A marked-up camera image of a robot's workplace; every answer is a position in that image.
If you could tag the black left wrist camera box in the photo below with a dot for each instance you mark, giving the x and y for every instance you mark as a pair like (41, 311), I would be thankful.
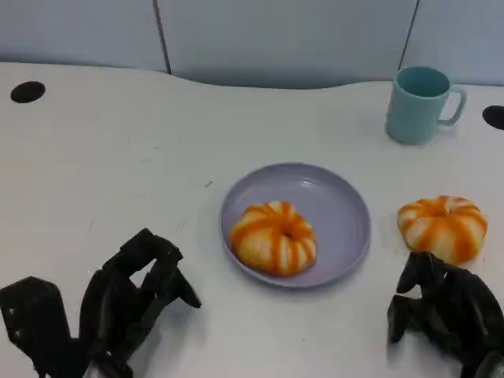
(35, 319)

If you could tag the pale blue partition panel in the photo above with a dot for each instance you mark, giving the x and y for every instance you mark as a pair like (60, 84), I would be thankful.
(460, 35)
(78, 31)
(283, 39)

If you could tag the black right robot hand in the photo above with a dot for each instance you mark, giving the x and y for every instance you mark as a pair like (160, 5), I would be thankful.
(456, 307)

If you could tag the lilac plate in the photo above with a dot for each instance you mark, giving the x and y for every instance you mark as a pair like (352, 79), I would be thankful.
(334, 212)

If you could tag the pale green mug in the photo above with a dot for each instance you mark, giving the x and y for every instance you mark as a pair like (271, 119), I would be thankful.
(413, 118)

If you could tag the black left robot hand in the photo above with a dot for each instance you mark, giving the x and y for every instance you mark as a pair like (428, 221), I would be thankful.
(114, 299)

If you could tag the orange white toy bread roll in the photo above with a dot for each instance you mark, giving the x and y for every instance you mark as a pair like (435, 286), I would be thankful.
(443, 228)
(271, 244)

